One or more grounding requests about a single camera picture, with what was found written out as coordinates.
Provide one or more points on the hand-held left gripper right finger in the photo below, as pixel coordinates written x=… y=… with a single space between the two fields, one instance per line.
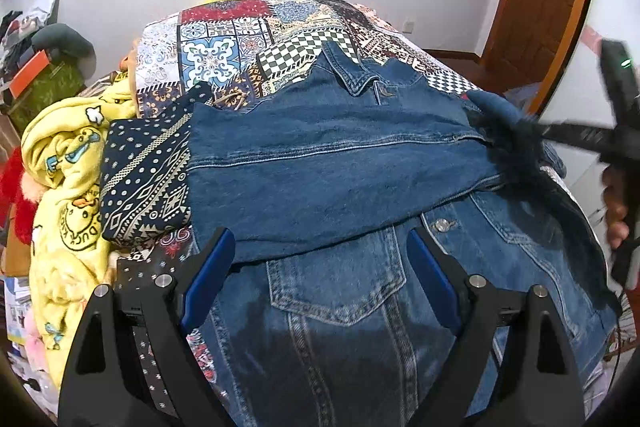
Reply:
x=433 y=278

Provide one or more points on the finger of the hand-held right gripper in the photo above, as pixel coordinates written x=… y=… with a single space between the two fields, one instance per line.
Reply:
x=575 y=136

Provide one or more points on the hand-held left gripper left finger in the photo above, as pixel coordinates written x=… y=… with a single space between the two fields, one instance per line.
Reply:
x=210 y=278

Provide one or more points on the blue denim jacket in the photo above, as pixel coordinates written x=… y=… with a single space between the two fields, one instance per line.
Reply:
x=325 y=167

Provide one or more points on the person's right hand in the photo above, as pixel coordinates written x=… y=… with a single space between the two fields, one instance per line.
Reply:
x=616 y=207

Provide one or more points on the navy patterned folded cloth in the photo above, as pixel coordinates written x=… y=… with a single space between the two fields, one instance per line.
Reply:
x=145 y=172

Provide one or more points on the yellow duck print blanket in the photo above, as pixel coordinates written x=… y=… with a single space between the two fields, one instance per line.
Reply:
x=75 y=187

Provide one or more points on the red plush toy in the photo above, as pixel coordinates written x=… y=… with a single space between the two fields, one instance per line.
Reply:
x=14 y=192

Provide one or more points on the patchwork printed bed sheet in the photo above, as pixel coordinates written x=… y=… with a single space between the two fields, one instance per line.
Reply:
x=220 y=52

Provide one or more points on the green table cloth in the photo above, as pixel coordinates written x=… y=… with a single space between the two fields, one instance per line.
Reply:
x=47 y=94

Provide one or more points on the orange box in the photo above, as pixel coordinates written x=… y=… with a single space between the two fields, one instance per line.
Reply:
x=30 y=74

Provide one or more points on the grey green cushion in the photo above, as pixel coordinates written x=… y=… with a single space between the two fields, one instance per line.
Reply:
x=65 y=39

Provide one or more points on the pile of clutter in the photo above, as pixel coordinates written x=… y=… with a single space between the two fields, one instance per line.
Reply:
x=22 y=24

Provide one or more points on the white wall socket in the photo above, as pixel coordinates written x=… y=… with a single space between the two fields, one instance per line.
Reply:
x=409 y=26

